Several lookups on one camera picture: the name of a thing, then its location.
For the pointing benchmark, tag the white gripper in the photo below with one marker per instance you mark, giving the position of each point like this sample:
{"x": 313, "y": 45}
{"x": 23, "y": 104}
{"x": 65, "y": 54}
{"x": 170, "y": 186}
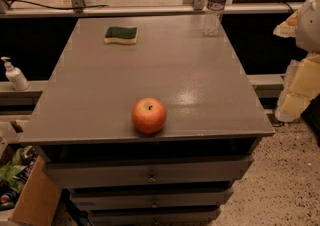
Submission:
{"x": 309, "y": 25}

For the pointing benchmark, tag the red yellow apple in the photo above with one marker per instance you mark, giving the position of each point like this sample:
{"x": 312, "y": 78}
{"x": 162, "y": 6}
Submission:
{"x": 148, "y": 115}

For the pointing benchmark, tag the green yellow sponge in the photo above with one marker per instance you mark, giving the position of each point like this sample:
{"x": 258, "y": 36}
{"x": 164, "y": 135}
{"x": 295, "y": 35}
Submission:
{"x": 121, "y": 35}

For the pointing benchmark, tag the clear plastic water bottle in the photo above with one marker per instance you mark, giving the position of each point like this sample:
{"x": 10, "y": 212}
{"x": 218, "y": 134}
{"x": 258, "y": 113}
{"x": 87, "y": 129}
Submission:
{"x": 214, "y": 11}

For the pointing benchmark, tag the grey drawer cabinet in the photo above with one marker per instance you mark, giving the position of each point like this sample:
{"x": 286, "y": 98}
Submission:
{"x": 83, "y": 130}

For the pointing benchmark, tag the white pump dispenser bottle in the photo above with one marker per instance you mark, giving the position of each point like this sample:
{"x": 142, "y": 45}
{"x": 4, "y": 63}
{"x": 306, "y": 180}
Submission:
{"x": 15, "y": 75}

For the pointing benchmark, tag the brown cardboard box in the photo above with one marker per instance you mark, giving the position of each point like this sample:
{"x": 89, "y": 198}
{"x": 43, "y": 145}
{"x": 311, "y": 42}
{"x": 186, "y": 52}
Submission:
{"x": 37, "y": 203}

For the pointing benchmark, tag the green snack bags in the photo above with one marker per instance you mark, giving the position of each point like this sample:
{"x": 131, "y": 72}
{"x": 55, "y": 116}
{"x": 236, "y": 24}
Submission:
{"x": 14, "y": 175}

